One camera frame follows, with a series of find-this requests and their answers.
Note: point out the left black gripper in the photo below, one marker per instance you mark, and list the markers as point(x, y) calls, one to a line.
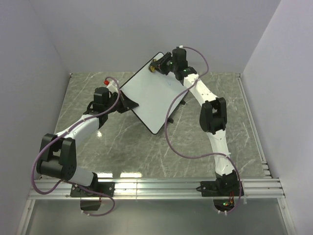
point(126, 104)

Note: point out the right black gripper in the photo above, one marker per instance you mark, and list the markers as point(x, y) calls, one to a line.
point(158, 65)

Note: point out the white rectangular whiteboard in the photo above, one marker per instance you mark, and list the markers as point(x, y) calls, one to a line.
point(153, 92)

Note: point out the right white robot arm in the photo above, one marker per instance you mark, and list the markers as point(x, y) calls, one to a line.
point(213, 119)

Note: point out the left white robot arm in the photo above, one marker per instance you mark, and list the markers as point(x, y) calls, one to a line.
point(57, 157)

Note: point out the black whiteboard stand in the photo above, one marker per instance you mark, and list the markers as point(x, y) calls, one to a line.
point(170, 118)

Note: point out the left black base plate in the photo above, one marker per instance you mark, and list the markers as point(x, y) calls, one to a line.
point(106, 188)

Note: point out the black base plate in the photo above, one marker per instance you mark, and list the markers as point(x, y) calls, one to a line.
point(224, 186)
point(106, 188)

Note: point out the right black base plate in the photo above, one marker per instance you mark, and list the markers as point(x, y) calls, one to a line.
point(224, 186)

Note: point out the aluminium right side rail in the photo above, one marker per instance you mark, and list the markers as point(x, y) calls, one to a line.
point(264, 163)

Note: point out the aluminium rail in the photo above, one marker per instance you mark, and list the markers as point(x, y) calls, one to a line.
point(264, 163)
point(164, 188)

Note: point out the aluminium front rail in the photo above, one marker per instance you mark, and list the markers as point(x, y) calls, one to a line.
point(164, 188)

